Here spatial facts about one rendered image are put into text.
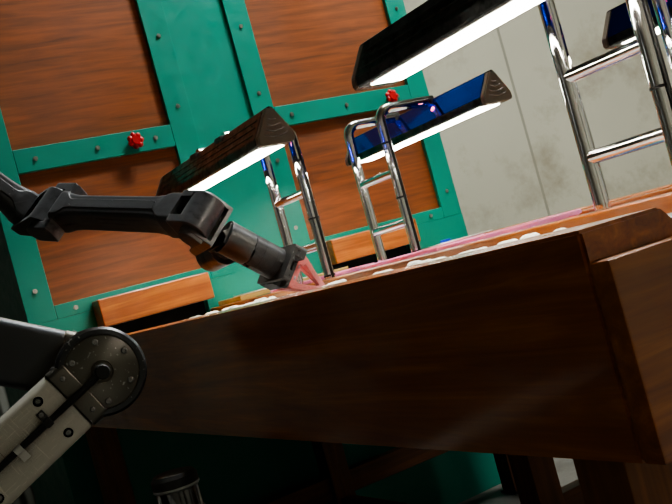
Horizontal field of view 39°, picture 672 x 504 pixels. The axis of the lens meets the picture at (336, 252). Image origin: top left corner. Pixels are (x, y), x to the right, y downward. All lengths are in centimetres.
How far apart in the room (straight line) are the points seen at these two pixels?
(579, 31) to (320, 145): 277
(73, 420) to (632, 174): 425
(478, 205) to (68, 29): 270
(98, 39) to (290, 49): 57
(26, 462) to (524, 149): 389
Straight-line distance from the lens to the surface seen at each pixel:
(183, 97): 261
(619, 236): 77
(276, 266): 156
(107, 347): 137
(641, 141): 132
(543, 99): 507
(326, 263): 204
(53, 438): 137
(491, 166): 483
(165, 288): 242
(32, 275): 240
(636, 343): 74
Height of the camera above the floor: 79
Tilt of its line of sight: 1 degrees up
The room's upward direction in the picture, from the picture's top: 15 degrees counter-clockwise
